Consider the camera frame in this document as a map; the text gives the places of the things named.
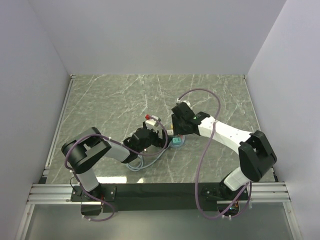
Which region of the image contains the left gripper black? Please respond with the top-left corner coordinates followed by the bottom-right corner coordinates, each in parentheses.
top-left (137, 121), bottom-right (173, 153)

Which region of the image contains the white charger plug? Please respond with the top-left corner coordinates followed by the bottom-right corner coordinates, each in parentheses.
top-left (167, 129), bottom-right (174, 135)

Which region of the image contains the round blue power strip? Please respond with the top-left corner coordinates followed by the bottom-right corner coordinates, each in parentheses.
top-left (168, 135), bottom-right (185, 149)

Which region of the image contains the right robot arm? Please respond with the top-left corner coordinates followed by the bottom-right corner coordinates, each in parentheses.
top-left (171, 102), bottom-right (277, 201)

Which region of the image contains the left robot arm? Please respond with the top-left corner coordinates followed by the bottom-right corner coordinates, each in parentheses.
top-left (61, 121), bottom-right (172, 201)

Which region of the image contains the teal usb charger plug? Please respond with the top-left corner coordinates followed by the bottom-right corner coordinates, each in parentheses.
top-left (172, 136), bottom-right (182, 146)

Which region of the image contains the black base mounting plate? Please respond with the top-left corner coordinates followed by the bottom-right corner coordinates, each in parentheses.
top-left (69, 182), bottom-right (251, 213)

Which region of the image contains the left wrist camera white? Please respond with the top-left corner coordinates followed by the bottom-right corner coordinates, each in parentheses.
top-left (145, 114), bottom-right (161, 131)

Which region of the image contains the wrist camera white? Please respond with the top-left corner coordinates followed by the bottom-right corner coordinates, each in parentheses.
top-left (145, 114), bottom-right (161, 131)
top-left (175, 98), bottom-right (191, 108)

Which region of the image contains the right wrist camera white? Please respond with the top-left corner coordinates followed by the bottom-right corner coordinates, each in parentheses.
top-left (175, 98), bottom-right (191, 108)

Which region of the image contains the blue power strip cord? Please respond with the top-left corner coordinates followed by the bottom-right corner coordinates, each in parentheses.
top-left (124, 144), bottom-right (172, 172)

